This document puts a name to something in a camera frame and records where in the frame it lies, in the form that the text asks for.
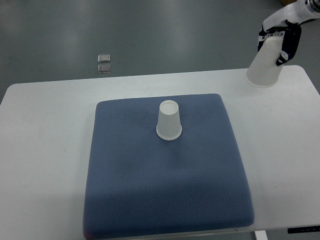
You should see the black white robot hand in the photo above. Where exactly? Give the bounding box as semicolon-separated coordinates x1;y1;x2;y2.
257;0;317;66

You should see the white paper cup carried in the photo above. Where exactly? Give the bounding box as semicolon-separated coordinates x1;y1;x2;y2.
245;36;283;88

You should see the white paper cup on mat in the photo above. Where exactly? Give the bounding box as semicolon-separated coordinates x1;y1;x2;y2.
156;100;182;141

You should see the upper metal floor plate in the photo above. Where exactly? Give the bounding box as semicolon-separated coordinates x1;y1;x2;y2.
97;53;111;63

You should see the metal floor plate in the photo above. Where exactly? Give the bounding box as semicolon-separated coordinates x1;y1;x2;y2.
97;53;111;63
97;63;111;74

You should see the lower metal floor plate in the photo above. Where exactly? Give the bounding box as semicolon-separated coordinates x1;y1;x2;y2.
97;63;111;74

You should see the black table control panel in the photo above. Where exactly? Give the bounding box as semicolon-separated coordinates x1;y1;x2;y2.
287;225;320;234

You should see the white table leg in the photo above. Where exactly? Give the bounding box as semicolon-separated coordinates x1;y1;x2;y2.
254;230;268;240

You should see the blue textured cushion mat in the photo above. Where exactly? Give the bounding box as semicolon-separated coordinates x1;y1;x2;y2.
83;93;255;240

